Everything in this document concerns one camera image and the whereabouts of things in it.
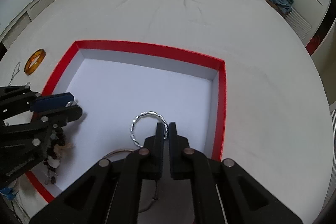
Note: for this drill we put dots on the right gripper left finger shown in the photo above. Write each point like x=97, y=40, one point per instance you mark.
x=152, y=163

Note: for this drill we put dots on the red jewelry box tray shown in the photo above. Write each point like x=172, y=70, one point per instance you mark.
x=114, y=81

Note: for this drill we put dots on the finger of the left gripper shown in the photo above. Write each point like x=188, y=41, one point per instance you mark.
x=54, y=101
x=59, y=116

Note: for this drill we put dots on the white bed sheet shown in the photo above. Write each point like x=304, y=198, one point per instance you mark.
x=232, y=75

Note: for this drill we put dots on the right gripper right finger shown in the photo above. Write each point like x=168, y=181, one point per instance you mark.
x=179, y=161

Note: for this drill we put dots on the amber orange bangle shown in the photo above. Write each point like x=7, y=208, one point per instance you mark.
x=34, y=61

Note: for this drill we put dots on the white low cabinet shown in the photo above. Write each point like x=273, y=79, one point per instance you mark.
x=22, y=20

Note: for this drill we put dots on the twisted silver bangle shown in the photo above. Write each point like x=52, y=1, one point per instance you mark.
x=143, y=125

